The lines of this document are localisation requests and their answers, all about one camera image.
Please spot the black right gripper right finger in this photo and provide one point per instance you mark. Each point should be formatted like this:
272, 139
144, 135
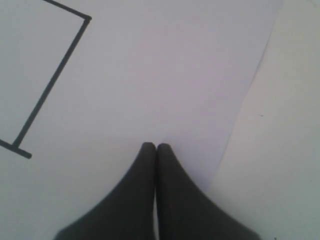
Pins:
184, 212

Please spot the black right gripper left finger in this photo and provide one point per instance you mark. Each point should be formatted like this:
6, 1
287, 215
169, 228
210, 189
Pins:
126, 213

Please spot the white paper sheet with square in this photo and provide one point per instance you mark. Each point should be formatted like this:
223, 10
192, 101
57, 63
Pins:
85, 82

